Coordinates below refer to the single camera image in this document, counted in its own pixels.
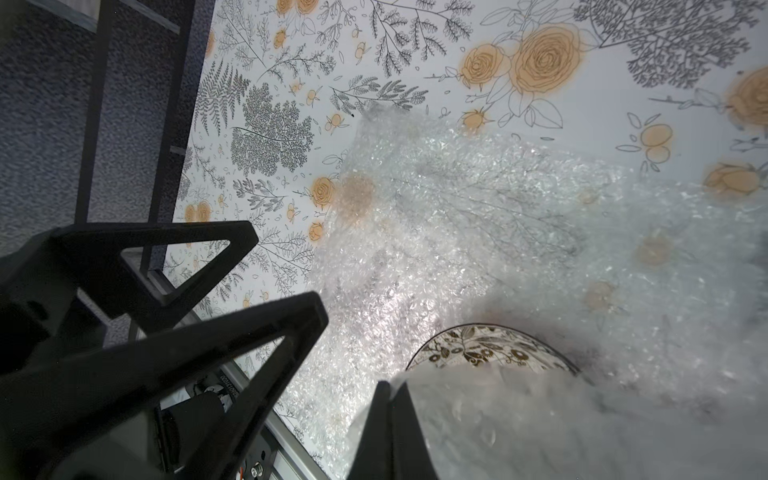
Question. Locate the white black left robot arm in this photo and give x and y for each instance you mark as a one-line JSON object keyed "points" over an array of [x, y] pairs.
{"points": [[158, 442]]}

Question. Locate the clear bubble wrap sheet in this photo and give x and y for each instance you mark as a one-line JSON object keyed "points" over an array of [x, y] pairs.
{"points": [[656, 291]]}

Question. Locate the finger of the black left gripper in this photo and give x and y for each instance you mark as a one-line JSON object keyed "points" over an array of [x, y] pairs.
{"points": [[49, 412], [150, 264]]}

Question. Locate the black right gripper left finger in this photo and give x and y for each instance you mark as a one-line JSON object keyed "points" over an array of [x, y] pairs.
{"points": [[374, 459]]}

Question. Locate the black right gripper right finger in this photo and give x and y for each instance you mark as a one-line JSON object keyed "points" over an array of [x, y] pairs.
{"points": [[411, 460]]}

